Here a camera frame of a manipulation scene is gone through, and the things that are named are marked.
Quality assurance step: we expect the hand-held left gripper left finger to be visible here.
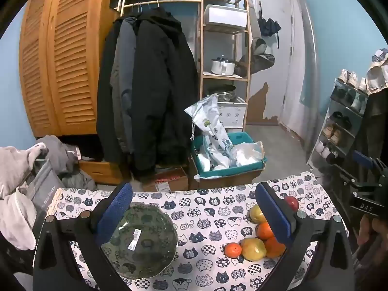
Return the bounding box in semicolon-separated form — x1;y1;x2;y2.
33;182;134;291

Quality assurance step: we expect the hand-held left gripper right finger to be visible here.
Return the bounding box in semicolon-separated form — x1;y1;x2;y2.
255;182;355;291

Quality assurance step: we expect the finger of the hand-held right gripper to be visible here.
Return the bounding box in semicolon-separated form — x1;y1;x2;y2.
352;151;379;173

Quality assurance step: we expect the yellow apple with red blush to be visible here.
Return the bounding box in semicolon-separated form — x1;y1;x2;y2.
249;204;268;224

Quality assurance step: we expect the green glass plate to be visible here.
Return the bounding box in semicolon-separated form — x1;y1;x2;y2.
101;202;179;280

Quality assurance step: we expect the small orange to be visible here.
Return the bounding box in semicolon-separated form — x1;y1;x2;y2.
224;242;243;259

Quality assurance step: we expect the person's right hand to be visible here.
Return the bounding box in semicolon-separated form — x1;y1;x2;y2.
359;215;388;251

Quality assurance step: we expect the dark hanging garment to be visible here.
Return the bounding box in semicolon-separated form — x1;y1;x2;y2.
353;88;388;164

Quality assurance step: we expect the wooden drawer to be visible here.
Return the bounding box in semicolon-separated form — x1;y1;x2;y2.
77;159;131;185

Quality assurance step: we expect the metal shoe rack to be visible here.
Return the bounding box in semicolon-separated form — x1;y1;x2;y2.
306;79;369;176

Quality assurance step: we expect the large cardboard box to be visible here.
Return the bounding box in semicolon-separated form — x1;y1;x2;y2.
188;158;266;190

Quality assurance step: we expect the small cardboard box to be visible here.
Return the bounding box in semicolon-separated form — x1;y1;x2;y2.
142;167;189;193

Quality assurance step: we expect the clear plastic bag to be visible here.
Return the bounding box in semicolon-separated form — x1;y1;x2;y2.
229;141;265;167

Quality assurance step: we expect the cat printed tablecloth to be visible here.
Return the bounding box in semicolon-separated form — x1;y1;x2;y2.
45;171;349;291

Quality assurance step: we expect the grey fabric bag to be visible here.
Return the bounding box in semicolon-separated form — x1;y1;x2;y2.
23;158;65;216

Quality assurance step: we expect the group of shoes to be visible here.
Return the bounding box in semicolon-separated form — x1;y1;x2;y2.
314;69;369;166

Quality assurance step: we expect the white ruffled cloth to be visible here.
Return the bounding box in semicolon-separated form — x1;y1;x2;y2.
366;48;388;94

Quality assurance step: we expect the teal plastic basket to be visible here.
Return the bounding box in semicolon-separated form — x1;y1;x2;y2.
191;132;268;179

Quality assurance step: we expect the grey clothing pile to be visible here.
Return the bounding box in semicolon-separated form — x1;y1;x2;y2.
35;135;97;190

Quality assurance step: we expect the grey vertical pipe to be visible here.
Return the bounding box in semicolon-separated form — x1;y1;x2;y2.
296;0;320;155

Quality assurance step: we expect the white printed rice bag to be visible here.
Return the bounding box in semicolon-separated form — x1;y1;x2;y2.
184;94;234;170

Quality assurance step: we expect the light fleece garment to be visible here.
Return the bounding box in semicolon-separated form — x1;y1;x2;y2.
0;145;49;251

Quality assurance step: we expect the thin black coat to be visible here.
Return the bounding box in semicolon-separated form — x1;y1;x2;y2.
96;18;122;162

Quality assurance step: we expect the grey door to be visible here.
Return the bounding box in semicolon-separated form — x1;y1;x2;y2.
253;0;293;125

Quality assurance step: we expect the metal pot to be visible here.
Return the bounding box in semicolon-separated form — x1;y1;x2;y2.
208;85;237;102

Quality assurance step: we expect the long black coat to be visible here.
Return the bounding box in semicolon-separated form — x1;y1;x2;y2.
130;8;199;178

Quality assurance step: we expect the grey jacket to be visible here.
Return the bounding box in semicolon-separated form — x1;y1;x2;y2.
111;16;137;155

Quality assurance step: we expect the wooden louvered wardrobe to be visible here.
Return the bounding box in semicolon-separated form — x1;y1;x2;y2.
19;0;122;137

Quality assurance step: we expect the white pot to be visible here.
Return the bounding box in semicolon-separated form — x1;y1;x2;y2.
211;57;236;76

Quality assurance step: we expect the dark folded umbrella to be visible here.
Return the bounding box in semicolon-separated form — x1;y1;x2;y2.
258;16;282;37

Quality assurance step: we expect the wooden shelf rack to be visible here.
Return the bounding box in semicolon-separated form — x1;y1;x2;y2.
198;0;252;134

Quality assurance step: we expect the white storage box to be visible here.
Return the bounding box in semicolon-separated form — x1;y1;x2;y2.
204;4;248;32

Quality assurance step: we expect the wooden clothes rail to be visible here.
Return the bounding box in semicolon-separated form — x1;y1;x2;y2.
121;0;202;7

